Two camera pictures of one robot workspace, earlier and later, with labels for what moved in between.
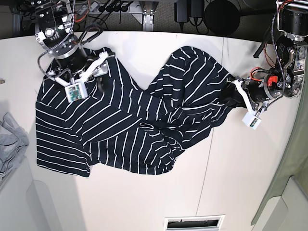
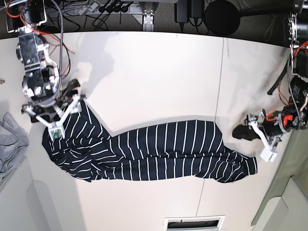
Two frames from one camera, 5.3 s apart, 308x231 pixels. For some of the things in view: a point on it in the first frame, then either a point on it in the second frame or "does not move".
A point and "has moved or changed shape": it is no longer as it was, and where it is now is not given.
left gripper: x=81 y=65 to x=61 y=108
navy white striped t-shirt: x=121 y=128 has moved or changed shape
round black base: x=222 y=17 does not move
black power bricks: x=183 y=9 does not move
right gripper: x=261 y=86 to x=270 y=125
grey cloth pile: x=14 y=140 does not move
